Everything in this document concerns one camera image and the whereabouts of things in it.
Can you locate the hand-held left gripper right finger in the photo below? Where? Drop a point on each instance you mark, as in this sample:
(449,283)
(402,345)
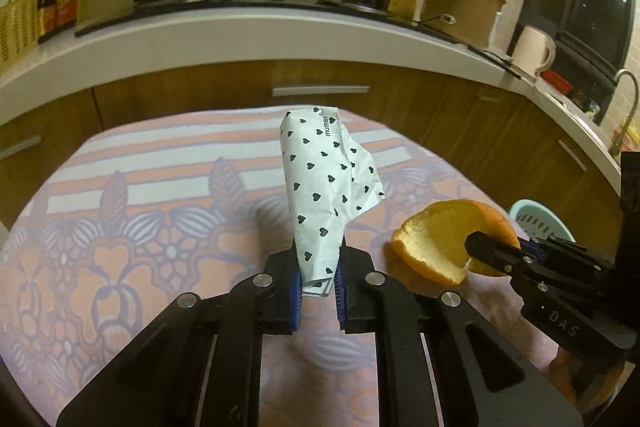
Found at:
(340,302)

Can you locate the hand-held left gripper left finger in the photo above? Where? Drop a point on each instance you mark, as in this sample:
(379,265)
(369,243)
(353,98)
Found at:
(296,302)

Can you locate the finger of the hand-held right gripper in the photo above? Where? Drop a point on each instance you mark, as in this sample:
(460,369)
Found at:
(492,252)
(555,247)

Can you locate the light blue plastic basket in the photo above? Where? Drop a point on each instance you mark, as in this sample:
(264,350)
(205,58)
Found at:
(537,217)

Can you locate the orange peel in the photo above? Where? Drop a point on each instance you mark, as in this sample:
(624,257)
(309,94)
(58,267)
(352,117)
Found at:
(430,247)

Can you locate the white heart-print paper wrapper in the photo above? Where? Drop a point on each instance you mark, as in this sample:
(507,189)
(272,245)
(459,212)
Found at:
(315,187)

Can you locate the steel kitchen faucet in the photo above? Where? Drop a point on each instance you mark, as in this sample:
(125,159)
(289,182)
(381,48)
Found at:
(625,107)

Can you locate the floral pink tablecloth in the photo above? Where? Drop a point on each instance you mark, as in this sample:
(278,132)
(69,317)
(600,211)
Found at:
(150,232)

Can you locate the small red box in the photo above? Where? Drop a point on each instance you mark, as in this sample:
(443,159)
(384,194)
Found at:
(556,81)

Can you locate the dark kitchen knife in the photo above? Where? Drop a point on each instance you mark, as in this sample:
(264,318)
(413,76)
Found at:
(502,61)

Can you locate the white electric kettle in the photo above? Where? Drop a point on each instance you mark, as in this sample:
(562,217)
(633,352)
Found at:
(532,52)

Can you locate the wooden base cabinet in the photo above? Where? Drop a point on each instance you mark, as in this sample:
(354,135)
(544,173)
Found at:
(200,87)

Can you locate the beige pot with glass lid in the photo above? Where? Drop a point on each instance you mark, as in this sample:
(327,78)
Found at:
(460,12)

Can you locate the black gas stove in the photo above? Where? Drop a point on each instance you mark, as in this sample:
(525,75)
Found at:
(225,4)

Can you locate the yellow perforated basket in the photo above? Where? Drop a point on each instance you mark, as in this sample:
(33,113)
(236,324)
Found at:
(17,32)

